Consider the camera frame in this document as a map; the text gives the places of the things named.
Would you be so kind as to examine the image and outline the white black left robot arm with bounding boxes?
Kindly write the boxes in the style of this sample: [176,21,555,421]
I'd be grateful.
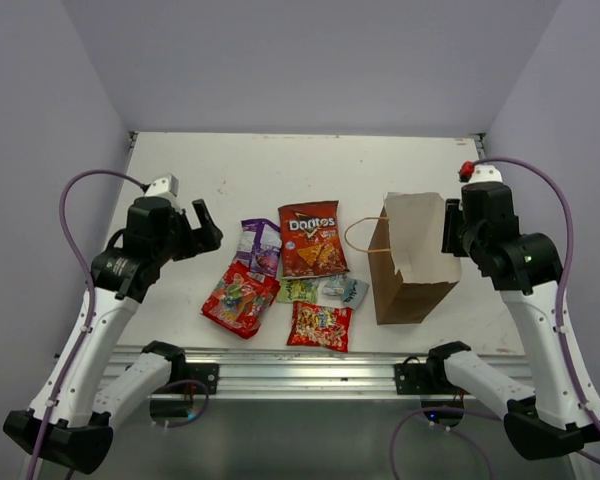
[3,196,223,474]

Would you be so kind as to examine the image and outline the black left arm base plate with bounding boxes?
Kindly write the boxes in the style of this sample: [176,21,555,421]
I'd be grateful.
[178,363,220,398]

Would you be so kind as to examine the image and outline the purple snack bag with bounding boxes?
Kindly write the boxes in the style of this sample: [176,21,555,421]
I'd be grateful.
[233,218,282,277]

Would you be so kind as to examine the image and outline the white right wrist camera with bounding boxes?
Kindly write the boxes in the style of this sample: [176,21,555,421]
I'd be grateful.
[458,161,503,184]

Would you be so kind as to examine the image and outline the pale blue snack packet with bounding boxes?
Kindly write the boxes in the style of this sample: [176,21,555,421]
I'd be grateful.
[322,274,369,310]

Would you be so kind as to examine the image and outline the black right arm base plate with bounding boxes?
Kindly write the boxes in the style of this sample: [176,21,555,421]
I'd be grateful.
[393,356,438,396]

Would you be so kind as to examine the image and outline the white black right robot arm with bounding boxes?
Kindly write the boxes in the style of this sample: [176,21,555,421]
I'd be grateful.
[425,181,600,460]

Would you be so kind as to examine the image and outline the red fruit candy bag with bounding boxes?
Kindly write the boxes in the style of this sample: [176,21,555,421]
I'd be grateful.
[201,262,280,339]

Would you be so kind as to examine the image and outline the brown paper bag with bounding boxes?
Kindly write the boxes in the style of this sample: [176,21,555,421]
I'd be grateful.
[343,192,462,326]

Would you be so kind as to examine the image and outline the aluminium table edge strip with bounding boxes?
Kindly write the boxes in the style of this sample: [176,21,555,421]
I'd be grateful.
[472,133,487,160]

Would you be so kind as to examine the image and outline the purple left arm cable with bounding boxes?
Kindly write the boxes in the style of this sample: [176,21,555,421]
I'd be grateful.
[18,169,149,480]

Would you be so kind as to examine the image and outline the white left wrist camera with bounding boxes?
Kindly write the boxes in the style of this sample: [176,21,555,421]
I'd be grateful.
[145,173,179,197]

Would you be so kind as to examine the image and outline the red Doritos chip bag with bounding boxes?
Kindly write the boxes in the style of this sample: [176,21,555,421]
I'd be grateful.
[278,200,349,279]

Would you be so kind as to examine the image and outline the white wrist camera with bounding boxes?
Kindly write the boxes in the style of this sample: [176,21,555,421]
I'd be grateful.
[458,161,503,184]
[145,173,179,197]

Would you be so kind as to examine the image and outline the red mixed snack bag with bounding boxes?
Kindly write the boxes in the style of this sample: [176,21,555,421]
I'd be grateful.
[286,301,353,353]

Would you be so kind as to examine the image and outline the green snack packet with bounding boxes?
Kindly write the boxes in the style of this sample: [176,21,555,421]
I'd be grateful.
[276,279,319,304]

